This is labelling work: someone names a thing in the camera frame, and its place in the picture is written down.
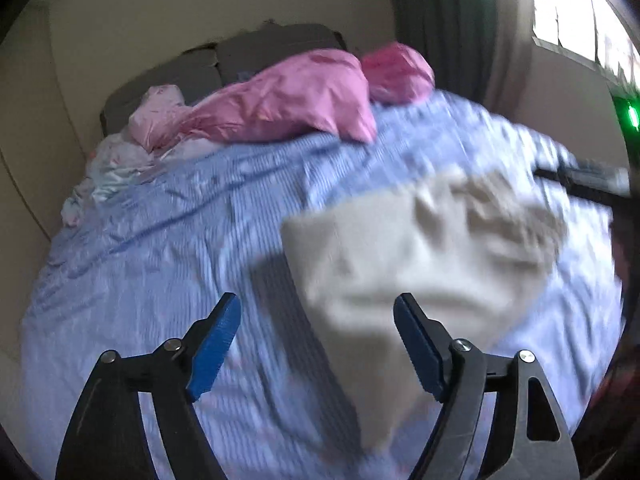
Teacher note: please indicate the dark green curtain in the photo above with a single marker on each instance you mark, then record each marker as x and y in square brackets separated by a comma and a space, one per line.
[450, 25]

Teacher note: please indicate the barred window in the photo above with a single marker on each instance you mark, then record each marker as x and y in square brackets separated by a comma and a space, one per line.
[575, 5]

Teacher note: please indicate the large pink pillow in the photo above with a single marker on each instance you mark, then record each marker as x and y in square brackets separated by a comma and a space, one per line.
[290, 97]

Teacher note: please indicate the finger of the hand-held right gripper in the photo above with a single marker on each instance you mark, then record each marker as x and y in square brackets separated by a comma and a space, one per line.
[585, 180]

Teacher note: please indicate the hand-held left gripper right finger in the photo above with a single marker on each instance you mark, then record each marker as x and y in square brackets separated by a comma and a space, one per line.
[420, 345]

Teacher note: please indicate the grey headboard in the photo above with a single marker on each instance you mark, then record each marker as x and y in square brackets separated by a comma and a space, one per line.
[240, 52]

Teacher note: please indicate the white floral cloth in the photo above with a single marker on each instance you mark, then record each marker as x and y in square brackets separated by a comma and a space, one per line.
[107, 170]

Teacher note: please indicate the light pink floral pillow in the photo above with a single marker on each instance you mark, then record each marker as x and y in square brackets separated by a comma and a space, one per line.
[155, 115]

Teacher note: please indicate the blue striped bed sheet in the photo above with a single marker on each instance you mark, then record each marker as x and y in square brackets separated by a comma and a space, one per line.
[175, 240]

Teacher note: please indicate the white pants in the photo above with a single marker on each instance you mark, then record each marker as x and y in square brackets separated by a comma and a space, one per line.
[400, 260]

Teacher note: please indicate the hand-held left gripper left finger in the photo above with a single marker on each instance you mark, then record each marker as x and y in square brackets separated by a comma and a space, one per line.
[217, 345]

